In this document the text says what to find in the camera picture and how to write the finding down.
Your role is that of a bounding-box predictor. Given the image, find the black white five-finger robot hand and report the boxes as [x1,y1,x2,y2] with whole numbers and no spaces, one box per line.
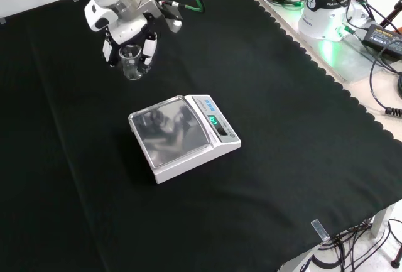
[84,0,158,75]

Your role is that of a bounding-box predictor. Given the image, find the small clear glass beaker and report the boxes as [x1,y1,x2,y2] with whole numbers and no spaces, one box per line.
[118,45,144,81]

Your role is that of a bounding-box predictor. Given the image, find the white electronic balance steel pan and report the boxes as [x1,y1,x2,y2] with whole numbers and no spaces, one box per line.
[128,94,242,185]

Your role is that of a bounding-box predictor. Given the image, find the black bench cloth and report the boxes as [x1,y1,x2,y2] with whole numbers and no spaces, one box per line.
[0,0,402,272]

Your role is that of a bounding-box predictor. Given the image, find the black power adapter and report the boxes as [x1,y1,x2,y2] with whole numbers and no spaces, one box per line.
[361,23,402,56]

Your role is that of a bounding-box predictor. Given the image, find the black tripod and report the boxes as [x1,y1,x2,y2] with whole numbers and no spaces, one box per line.
[378,0,402,34]

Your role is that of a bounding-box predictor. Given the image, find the clear tape strip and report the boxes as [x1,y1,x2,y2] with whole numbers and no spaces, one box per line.
[310,219,331,242]

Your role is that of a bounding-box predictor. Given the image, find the white table leg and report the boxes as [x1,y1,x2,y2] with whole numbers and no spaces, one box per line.
[370,203,396,239]

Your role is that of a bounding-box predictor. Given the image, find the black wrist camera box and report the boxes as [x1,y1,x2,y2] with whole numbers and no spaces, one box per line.
[156,0,185,34]

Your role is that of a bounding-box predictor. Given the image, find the grey metal base plate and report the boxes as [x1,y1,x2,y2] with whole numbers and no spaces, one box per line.
[259,0,402,85]

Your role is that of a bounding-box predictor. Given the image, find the black coiled cable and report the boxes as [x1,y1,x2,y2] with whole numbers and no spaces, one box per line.
[369,47,402,116]

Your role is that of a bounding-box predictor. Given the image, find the black cable bundle under bench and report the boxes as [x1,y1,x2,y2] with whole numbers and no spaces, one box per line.
[309,218,402,272]

